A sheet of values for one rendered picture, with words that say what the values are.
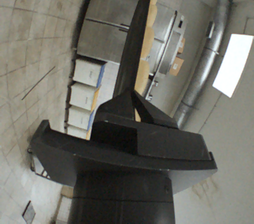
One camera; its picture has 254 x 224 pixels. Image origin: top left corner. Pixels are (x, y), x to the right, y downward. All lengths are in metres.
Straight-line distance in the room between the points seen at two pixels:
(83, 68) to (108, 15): 1.24
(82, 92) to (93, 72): 0.55
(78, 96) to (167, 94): 2.44
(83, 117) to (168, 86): 2.46
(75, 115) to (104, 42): 1.98
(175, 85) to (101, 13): 2.68
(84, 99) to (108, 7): 2.09
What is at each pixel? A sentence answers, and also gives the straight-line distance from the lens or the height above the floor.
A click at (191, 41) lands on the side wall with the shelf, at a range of 3.85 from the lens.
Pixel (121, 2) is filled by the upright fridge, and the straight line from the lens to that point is 2.59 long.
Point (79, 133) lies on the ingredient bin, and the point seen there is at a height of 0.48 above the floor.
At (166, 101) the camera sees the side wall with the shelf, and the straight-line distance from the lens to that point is 3.99.
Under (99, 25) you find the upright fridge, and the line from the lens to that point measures 2.54.
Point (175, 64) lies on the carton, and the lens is 2.90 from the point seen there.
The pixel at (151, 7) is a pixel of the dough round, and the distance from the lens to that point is 0.23.
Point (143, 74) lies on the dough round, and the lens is 0.16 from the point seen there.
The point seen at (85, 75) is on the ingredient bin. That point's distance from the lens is 2.96.
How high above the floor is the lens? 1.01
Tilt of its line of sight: 7 degrees up
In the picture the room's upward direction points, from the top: 106 degrees clockwise
